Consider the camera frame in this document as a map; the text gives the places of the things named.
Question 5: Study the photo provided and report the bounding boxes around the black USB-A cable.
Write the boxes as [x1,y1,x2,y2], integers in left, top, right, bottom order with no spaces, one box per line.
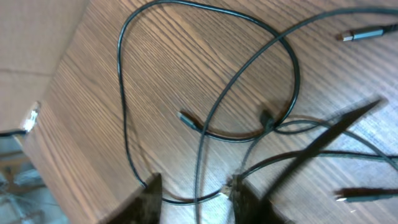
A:
[193,6,398,224]

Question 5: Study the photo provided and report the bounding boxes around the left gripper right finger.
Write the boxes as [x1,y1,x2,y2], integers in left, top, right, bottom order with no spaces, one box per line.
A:
[231,175,294,224]

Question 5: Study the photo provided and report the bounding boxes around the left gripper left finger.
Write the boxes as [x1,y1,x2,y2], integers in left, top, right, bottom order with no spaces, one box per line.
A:
[105,173,162,224]

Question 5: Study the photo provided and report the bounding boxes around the short black USB cable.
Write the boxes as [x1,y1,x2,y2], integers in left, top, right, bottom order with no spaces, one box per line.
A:
[217,110,398,203]

